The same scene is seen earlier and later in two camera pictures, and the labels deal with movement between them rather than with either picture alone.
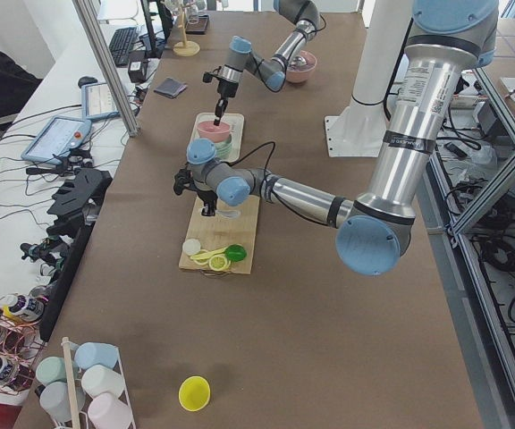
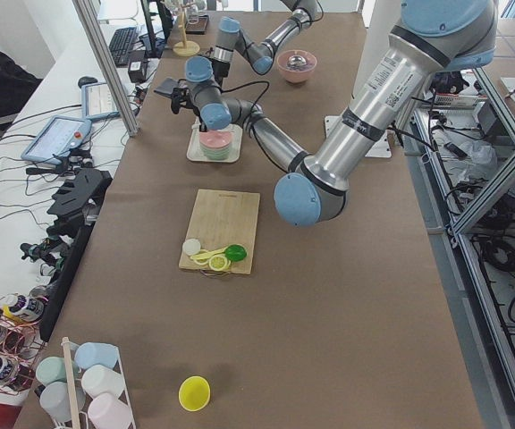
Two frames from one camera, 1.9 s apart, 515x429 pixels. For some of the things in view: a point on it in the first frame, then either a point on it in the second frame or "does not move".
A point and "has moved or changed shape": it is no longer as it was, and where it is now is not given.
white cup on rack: x=97 y=380 does not move
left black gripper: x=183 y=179 to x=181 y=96
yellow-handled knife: x=206 y=255 does not move
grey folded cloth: x=170 y=88 does not move
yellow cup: x=194 y=393 does not move
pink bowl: x=219 y=133 has moved or changed shape
